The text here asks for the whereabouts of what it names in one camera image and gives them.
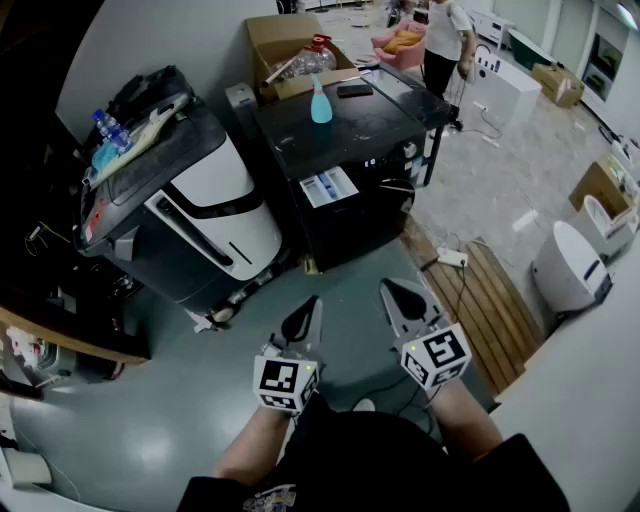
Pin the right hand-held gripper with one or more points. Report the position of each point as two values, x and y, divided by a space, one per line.
435 355

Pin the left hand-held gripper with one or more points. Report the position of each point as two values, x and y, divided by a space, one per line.
280 380

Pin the white detergent drawer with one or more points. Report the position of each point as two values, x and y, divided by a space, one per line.
327 189

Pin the person's left forearm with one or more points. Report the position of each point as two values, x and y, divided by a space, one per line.
250 445

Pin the person's right forearm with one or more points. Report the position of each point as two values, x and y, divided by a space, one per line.
465 420

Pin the white power strip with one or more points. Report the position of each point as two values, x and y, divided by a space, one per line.
451 256

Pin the wooden slat mat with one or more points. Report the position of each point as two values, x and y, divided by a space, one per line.
480 310

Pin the person's right white shoe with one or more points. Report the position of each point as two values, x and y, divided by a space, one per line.
364 405

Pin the person's black clothing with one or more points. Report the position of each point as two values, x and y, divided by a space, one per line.
375 465

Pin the white round appliance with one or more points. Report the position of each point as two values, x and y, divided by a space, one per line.
565 270

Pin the white and black cleaning robot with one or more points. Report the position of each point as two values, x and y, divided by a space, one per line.
220 185

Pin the black washing machine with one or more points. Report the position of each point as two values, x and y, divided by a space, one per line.
350 135

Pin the black side table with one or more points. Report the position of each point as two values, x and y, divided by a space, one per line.
425 102

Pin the teal spray bottle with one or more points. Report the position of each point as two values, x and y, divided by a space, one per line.
321 110

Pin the brown cardboard box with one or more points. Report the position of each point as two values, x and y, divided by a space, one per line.
595 185

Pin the black phone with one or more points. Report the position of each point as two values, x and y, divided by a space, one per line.
355 90

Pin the wooden shelf board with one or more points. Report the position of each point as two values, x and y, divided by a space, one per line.
75 342

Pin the grey upright appliance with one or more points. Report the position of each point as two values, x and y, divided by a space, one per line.
240 107

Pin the white box cabinet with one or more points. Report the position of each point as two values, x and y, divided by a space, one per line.
510 90

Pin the pink armchair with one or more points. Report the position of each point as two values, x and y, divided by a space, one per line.
406 56

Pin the beige plastic part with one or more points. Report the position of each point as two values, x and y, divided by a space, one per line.
150 127

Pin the grey tube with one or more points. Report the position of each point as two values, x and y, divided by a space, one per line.
277 75

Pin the teal cloth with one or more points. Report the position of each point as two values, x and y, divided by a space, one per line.
105 156

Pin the yellow cushion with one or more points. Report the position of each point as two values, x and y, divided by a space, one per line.
402 42

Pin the clear jug with red cap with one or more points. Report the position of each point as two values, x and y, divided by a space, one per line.
312 60

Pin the small cardboard box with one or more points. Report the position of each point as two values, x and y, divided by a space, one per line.
557 82

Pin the small clear water bottle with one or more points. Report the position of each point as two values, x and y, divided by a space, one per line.
112 131

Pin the large open cardboard box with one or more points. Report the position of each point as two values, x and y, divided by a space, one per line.
272 40

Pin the white plastic container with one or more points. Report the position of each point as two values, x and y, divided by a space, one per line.
27 470

